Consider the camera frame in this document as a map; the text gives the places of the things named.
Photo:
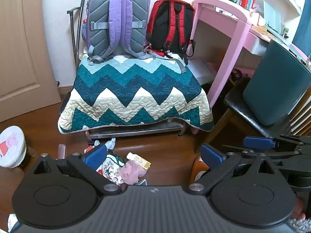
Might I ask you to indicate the white paper stack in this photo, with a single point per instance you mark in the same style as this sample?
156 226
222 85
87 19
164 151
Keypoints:
201 70

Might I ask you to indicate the red black backpack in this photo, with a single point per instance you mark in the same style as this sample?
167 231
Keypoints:
167 21

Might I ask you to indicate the wooden door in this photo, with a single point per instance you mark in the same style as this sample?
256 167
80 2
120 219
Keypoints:
21 53

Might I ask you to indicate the teal plastic bin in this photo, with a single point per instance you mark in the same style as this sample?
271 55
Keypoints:
272 85

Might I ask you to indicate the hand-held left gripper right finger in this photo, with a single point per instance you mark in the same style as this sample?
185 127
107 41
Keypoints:
211 156

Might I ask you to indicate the white crumpled tissue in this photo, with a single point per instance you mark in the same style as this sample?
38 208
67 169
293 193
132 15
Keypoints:
110 143

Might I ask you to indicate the yellow drink bottle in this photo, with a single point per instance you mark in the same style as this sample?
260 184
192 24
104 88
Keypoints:
141 161

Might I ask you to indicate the white pig print bucket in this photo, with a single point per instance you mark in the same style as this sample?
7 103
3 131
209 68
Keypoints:
12 145

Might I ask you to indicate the teal zigzag quilted blanket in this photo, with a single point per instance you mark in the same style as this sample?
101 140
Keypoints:
136 87

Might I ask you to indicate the dark bag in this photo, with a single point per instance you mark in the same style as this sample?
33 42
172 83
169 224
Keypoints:
237 77

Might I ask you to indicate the orange round object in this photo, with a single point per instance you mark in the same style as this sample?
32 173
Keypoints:
198 170

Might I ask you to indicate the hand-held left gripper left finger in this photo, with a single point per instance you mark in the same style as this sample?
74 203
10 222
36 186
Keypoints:
97 156

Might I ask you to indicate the blue curtain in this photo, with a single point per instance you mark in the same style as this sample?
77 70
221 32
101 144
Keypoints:
303 29

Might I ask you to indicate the white bookshelf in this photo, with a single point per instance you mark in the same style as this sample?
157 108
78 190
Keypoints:
291 0

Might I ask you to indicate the black cushioned wooden chair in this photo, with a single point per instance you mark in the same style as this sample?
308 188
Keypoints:
239 104

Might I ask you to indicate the pink desk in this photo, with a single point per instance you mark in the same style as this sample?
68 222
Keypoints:
228 19

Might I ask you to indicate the purple grey backpack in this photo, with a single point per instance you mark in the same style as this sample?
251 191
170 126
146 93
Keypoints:
116 17

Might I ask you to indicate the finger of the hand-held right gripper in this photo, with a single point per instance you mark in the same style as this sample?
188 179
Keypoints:
257 143
286 153

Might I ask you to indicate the pink plastic bag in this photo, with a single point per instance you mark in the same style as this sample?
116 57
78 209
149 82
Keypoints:
131 172

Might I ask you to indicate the green book stand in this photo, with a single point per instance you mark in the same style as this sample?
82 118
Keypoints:
273 17

